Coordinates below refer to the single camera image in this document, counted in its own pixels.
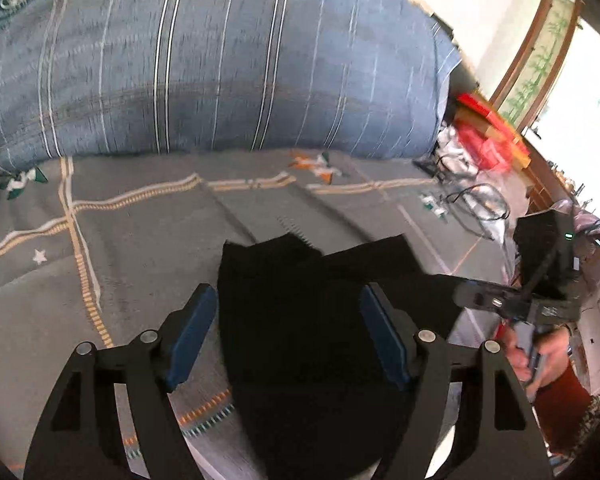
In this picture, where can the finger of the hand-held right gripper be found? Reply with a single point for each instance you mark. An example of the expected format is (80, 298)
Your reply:
(475, 294)

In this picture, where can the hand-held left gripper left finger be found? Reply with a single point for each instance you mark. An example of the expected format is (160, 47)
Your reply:
(192, 335)

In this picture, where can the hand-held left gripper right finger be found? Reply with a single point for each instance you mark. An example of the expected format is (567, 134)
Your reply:
(380, 335)

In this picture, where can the black pants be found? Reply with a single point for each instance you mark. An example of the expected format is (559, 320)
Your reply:
(305, 360)

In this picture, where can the person's right hand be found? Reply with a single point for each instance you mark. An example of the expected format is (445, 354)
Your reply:
(555, 355)

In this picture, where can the plaid patterned cloth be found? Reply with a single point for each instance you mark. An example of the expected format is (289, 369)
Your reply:
(597, 232)

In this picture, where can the wooden cabinet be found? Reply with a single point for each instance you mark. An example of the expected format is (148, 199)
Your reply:
(545, 185)

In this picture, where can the grey printed bed sheet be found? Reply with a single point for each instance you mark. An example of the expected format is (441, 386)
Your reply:
(155, 220)

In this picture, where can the red plastic bag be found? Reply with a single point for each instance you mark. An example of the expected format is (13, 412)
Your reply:
(485, 147)

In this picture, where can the white plastic bag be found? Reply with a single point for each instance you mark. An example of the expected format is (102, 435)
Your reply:
(452, 147)

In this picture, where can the person's red trousers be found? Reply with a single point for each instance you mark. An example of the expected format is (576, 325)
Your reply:
(560, 410)

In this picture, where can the bright window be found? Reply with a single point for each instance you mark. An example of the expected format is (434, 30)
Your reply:
(590, 110)

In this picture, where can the red box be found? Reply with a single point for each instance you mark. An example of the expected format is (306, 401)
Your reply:
(475, 107)

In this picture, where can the framed bamboo painting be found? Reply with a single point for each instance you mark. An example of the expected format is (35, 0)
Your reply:
(540, 60)

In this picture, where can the blue striped pillow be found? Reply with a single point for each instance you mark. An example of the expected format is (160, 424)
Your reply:
(205, 60)

